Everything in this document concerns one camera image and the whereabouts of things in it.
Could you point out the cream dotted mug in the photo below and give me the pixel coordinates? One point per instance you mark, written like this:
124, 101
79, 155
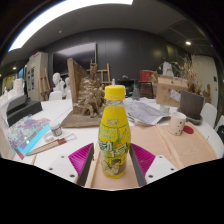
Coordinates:
176, 124

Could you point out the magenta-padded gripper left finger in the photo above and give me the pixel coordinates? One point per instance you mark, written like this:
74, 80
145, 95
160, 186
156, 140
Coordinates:
63, 168

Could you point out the white chair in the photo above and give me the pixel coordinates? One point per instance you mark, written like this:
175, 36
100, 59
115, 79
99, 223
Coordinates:
209, 115
68, 94
220, 120
55, 95

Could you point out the grey newspaper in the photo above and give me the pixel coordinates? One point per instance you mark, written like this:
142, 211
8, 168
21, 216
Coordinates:
143, 112

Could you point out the flat round red coaster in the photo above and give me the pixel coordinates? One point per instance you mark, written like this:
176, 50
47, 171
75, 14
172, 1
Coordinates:
189, 130

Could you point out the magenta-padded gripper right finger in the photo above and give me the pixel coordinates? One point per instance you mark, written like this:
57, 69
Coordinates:
160, 168

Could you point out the yellow drink bottle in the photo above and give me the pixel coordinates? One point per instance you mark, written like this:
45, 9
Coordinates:
113, 133

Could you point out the wooden figure sculpture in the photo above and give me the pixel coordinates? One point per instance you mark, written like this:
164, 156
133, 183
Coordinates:
207, 94

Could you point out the red box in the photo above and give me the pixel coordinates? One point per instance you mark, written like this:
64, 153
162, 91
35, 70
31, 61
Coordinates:
146, 76

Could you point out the grey plant saucer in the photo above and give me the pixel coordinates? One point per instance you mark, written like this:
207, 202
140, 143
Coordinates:
196, 121

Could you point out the wooden easel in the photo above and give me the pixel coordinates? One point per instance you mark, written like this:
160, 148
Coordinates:
44, 86
104, 71

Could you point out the black flat box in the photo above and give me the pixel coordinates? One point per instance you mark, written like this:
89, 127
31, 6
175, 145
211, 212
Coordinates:
26, 113

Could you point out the white plaster bust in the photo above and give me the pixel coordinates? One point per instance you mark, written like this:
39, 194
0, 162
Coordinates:
68, 83
57, 81

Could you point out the small jar with white lid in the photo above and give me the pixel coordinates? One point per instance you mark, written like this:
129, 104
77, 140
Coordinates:
56, 129

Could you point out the dark wall screen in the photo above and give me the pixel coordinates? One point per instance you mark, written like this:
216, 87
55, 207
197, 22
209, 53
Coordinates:
73, 56

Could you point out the grey glass bottle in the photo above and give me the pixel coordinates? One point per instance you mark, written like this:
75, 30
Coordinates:
135, 93

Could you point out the round ceiling spotlight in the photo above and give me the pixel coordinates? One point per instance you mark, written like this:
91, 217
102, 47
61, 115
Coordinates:
188, 43

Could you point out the small glass jar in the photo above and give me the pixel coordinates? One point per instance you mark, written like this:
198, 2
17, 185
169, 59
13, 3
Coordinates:
164, 108

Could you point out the cardboard box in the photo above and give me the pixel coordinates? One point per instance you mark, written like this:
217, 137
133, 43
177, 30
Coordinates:
165, 91

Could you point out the clear bottle with green label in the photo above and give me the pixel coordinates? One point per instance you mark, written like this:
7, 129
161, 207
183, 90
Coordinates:
113, 82

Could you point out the dark grey flat box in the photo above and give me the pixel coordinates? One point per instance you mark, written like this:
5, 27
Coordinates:
16, 103

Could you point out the long ceiling light panel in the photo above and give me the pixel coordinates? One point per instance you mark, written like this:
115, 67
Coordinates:
60, 15

